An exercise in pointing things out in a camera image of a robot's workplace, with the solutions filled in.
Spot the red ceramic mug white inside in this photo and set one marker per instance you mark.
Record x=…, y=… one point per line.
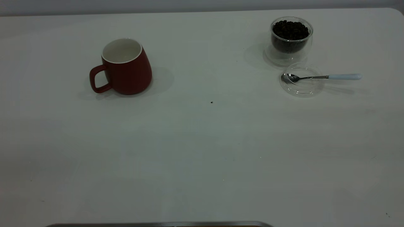
x=129, y=75

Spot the clear glass lid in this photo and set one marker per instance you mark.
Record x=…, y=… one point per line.
x=303, y=88

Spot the dark coffee beans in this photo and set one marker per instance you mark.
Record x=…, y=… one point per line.
x=290, y=34

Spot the clear glass jar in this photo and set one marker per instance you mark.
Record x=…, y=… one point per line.
x=288, y=56

